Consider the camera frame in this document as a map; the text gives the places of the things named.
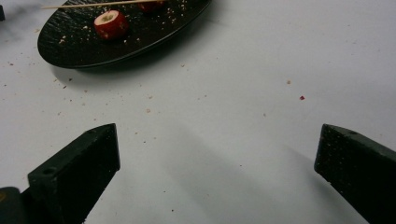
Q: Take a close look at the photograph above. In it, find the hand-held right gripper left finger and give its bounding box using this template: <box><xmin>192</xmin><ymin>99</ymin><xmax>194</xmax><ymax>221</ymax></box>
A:
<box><xmin>20</xmin><ymin>122</ymin><xmax>121</xmax><ymax>224</ymax></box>

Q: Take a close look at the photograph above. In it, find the thin bamboo skewer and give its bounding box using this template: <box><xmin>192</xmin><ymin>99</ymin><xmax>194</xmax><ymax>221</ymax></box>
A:
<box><xmin>41</xmin><ymin>0</ymin><xmax>163</xmax><ymax>10</ymax></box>

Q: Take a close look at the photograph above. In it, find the red hawthorn fruit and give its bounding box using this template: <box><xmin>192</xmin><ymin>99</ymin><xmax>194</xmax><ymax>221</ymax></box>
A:
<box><xmin>93</xmin><ymin>9</ymin><xmax>130</xmax><ymax>41</ymax></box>
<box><xmin>137</xmin><ymin>0</ymin><xmax>166</xmax><ymax>13</ymax></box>

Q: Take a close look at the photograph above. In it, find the black round textured plate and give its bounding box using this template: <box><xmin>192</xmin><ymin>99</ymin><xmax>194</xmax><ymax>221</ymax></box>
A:
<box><xmin>36</xmin><ymin>0</ymin><xmax>213</xmax><ymax>69</ymax></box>

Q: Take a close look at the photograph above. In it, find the white table cover board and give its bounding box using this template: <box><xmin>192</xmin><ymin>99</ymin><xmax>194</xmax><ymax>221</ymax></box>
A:
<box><xmin>0</xmin><ymin>0</ymin><xmax>396</xmax><ymax>224</ymax></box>

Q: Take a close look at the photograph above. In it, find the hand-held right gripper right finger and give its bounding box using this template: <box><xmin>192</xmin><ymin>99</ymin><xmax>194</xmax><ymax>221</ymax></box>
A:
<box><xmin>314</xmin><ymin>123</ymin><xmax>396</xmax><ymax>224</ymax></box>

